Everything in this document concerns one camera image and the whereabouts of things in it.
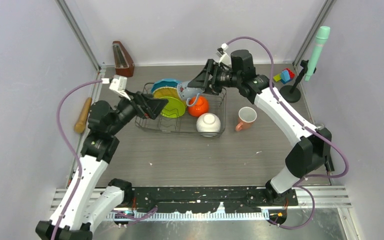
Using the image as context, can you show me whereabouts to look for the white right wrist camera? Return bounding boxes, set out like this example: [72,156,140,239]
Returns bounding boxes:
[216,43,231,67]

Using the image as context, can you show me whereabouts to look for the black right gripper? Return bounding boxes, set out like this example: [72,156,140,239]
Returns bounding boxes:
[187,59,241,97]

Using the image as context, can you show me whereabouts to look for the grey blue mug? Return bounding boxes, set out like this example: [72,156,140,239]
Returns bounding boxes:
[176,80,204,107]

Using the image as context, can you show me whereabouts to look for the lime green plate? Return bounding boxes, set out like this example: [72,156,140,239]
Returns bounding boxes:
[160,96,186,119]

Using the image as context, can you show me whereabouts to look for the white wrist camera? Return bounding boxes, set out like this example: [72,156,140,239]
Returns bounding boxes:
[216,43,231,67]
[101,74,131,101]

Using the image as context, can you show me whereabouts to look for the orange bowl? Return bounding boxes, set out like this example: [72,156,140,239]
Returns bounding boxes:
[187,96,210,118]

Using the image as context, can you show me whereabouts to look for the black wire dish rack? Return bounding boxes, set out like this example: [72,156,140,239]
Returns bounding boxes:
[135,88,227,137]

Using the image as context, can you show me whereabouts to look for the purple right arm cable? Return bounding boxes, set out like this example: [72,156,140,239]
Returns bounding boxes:
[225,36,350,231]

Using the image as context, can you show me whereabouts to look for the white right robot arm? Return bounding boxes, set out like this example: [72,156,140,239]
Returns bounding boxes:
[186,49,332,205]

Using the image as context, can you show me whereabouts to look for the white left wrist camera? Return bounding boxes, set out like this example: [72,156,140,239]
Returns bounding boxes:
[101,74,131,101]

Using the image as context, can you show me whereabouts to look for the colourful toy blocks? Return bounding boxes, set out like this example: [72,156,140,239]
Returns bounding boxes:
[273,68,296,84]

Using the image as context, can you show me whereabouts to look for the white bowl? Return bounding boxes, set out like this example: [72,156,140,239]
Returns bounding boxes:
[196,113,221,137]

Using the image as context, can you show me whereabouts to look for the blue polka dot plate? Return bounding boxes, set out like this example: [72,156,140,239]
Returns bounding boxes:
[151,78,181,94]

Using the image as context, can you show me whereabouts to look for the black microphone stand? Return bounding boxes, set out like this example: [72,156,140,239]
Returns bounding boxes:
[279,60,309,103]

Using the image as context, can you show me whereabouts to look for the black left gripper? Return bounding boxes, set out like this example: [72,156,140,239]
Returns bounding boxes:
[107,89,167,136]

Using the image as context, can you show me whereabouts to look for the pink mug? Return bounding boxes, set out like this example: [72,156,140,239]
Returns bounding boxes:
[235,106,258,132]

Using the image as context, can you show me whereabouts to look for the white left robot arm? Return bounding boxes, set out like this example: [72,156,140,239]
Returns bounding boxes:
[35,91,169,240]

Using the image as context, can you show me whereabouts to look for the brown metronome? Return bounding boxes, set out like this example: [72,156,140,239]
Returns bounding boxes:
[112,40,135,78]

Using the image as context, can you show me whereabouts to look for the wooden rolling pin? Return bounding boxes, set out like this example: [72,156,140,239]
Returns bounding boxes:
[73,97,93,134]

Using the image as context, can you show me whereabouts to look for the yellow woven pattern plate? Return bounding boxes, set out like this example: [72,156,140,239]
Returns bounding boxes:
[152,86,180,99]

